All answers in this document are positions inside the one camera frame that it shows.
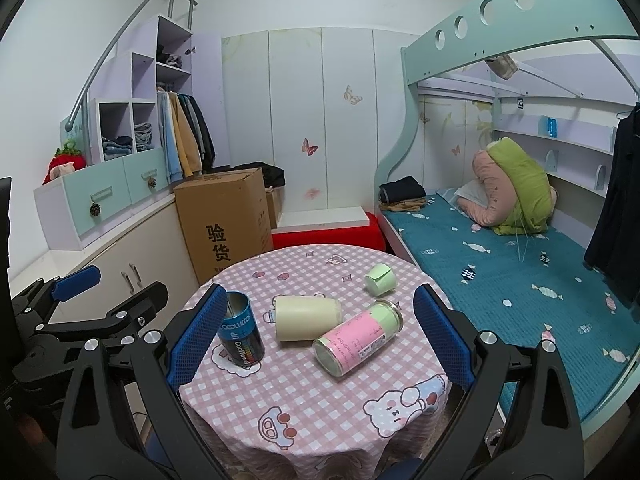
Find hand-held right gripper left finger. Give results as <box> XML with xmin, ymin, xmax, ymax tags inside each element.
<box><xmin>55</xmin><ymin>283</ymin><xmax>229</xmax><ymax>480</ymax></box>

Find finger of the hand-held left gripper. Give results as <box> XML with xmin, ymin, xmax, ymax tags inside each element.
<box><xmin>46</xmin><ymin>281</ymin><xmax>169</xmax><ymax>349</ymax></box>
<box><xmin>12</xmin><ymin>265</ymin><xmax>103</xmax><ymax>332</ymax></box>

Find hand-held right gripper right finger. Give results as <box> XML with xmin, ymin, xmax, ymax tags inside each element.
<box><xmin>413</xmin><ymin>283</ymin><xmax>587</xmax><ymax>480</ymax></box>

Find cream cup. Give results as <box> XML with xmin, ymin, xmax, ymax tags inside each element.
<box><xmin>275</xmin><ymin>295</ymin><xmax>345</xmax><ymax>344</ymax></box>

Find small green paper cup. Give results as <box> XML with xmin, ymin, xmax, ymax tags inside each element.
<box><xmin>364</xmin><ymin>262</ymin><xmax>399</xmax><ymax>297</ymax></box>

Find dark blue can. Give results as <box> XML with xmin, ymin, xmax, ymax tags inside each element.
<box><xmin>217</xmin><ymin>290</ymin><xmax>267</xmax><ymax>370</ymax></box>

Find white low cabinet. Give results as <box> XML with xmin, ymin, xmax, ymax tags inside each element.
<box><xmin>9</xmin><ymin>192</ymin><xmax>202</xmax><ymax>342</ymax></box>

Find teal candy print bedsheet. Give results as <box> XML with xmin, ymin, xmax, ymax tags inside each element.
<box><xmin>382</xmin><ymin>187</ymin><xmax>640</xmax><ymax>413</ymax></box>

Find purple stair cabinet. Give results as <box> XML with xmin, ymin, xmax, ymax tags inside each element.
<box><xmin>33</xmin><ymin>14</ymin><xmax>232</xmax><ymax>251</ymax></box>

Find black monitor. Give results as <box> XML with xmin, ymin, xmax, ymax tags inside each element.
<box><xmin>0</xmin><ymin>176</ymin><xmax>14</xmax><ymax>307</ymax></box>

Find pink and green can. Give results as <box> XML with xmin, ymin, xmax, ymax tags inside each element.
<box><xmin>312</xmin><ymin>299</ymin><xmax>404</xmax><ymax>377</ymax></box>

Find large cardboard box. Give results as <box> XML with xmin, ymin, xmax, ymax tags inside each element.
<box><xmin>173</xmin><ymin>167</ymin><xmax>275</xmax><ymax>286</ymax></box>

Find red strawberry plush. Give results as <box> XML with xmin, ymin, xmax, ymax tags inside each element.
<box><xmin>42</xmin><ymin>140</ymin><xmax>89</xmax><ymax>185</ymax></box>

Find pink checked tablecloth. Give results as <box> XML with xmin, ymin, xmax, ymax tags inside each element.
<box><xmin>178</xmin><ymin>244</ymin><xmax>454</xmax><ymax>480</ymax></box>

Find folded tan clothes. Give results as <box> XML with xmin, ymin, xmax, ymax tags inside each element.
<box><xmin>379</xmin><ymin>198</ymin><xmax>436</xmax><ymax>214</ymax></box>

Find white pillow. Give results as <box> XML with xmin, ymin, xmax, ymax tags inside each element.
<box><xmin>451</xmin><ymin>182</ymin><xmax>482</xmax><ymax>212</ymax></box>

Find folded jeans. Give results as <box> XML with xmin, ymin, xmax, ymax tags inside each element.
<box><xmin>102</xmin><ymin>122</ymin><xmax>154</xmax><ymax>156</ymax></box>

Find pink quilt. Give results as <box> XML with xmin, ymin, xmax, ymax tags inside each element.
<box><xmin>457</xmin><ymin>150</ymin><xmax>559</xmax><ymax>229</ymax></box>

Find small cardboard box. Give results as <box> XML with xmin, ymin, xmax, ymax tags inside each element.
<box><xmin>265</xmin><ymin>187</ymin><xmax>282</xmax><ymax>231</ymax></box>

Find folded dark clothes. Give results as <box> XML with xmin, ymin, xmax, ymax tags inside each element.
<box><xmin>378</xmin><ymin>175</ymin><xmax>428</xmax><ymax>206</ymax></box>

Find light blue hanging shirt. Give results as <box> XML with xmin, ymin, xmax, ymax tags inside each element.
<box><xmin>158</xmin><ymin>90</ymin><xmax>182</xmax><ymax>184</ymax></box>

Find yellow hanging jacket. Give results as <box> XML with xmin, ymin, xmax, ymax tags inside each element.
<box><xmin>170</xmin><ymin>92</ymin><xmax>204</xmax><ymax>179</ymax></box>

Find white board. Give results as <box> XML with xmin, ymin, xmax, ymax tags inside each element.
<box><xmin>276</xmin><ymin>205</ymin><xmax>371</xmax><ymax>229</ymax></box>

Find green quilt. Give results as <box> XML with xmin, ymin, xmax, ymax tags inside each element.
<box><xmin>487</xmin><ymin>137</ymin><xmax>556</xmax><ymax>236</ymax></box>

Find black bag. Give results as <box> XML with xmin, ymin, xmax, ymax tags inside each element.
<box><xmin>227</xmin><ymin>161</ymin><xmax>287</xmax><ymax>189</ymax></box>

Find dark hanging jackets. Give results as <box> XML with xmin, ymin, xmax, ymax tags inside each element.
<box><xmin>182</xmin><ymin>92</ymin><xmax>217</xmax><ymax>171</ymax></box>

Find black hanging garment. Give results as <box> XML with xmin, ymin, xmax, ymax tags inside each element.
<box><xmin>583</xmin><ymin>102</ymin><xmax>640</xmax><ymax>309</ymax></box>

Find grey handrail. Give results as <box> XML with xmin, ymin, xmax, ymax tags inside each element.
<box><xmin>64</xmin><ymin>0</ymin><xmax>197</xmax><ymax>134</ymax></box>

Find white butterfly wardrobe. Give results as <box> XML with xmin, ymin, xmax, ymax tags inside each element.
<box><xmin>220</xmin><ymin>27</ymin><xmax>427</xmax><ymax>217</ymax></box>

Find folded grey clothes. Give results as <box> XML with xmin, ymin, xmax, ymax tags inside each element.
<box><xmin>155</xmin><ymin>44</ymin><xmax>184</xmax><ymax>69</ymax></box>

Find grey bag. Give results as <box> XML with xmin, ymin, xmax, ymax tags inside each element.
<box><xmin>483</xmin><ymin>52</ymin><xmax>519</xmax><ymax>81</ymax></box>

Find purple wall shelf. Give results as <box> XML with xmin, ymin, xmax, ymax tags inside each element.
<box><xmin>492</xmin><ymin>99</ymin><xmax>619</xmax><ymax>192</ymax></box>

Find teal bunk bed frame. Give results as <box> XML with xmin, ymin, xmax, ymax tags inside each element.
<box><xmin>374</xmin><ymin>0</ymin><xmax>640</xmax><ymax>443</ymax></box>

